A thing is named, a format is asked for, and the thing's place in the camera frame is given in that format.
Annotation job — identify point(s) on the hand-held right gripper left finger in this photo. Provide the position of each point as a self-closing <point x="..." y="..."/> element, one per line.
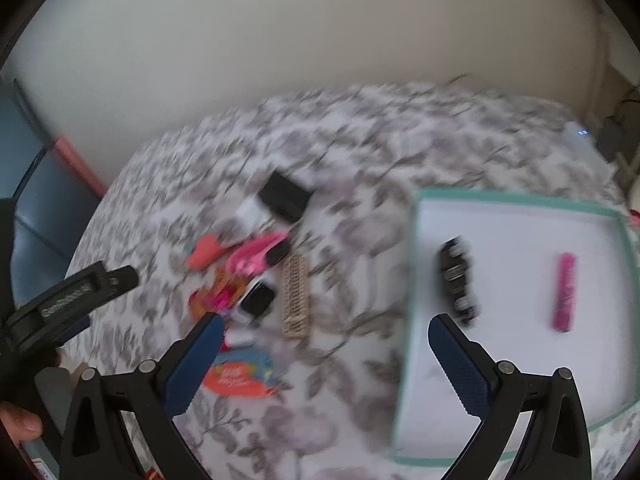
<point x="196" y="360"/>

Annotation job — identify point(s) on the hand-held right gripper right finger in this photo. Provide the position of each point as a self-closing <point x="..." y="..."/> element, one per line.
<point x="460" y="366"/>

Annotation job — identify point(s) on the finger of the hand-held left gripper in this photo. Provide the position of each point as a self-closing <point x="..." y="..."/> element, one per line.
<point x="95" y="287"/>

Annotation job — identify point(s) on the white smartwatch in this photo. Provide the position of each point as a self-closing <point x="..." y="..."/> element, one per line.
<point x="257" y="302"/>

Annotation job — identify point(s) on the pink smartwatch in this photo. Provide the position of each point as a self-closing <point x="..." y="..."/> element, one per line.
<point x="255" y="255"/>

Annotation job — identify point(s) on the teal rimmed white box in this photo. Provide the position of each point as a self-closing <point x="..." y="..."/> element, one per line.
<point x="515" y="240"/>

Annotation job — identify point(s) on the person's left hand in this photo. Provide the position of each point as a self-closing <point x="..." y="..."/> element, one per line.
<point x="20" y="421"/>

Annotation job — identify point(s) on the round orange printed packet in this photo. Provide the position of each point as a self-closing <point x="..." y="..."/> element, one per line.
<point x="237" y="375"/>

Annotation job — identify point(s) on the small white block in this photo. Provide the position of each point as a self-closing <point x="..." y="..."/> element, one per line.
<point x="237" y="338"/>

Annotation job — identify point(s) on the orange pink patterned toy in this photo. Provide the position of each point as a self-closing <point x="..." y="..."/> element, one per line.
<point x="220" y="296"/>

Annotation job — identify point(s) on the coral and blue cutter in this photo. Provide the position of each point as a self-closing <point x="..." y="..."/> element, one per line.
<point x="204" y="252"/>

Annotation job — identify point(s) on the beige woven hair comb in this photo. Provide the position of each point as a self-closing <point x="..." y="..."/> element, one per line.
<point x="295" y="295"/>

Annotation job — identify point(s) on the blue cabinet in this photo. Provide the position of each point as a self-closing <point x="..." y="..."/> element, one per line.
<point x="35" y="185"/>

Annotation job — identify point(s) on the pink lip balm tube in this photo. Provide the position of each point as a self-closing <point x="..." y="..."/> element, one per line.
<point x="565" y="290"/>

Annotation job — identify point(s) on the floral grey white blanket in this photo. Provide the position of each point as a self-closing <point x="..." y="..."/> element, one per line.
<point x="350" y="170"/>

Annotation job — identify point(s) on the white power adapter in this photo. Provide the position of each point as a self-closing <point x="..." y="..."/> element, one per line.
<point x="582" y="142"/>

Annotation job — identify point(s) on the black power adapter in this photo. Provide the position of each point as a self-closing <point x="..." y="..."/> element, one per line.
<point x="610" y="140"/>

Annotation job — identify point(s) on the red frame bar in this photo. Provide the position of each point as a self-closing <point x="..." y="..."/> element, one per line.
<point x="80" y="165"/>

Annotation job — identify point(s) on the white wall charger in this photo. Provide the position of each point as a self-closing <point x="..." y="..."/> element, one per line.
<point x="250" y="212"/>

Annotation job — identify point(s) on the black wall charger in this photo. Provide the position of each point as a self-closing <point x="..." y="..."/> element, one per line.
<point x="282" y="195"/>

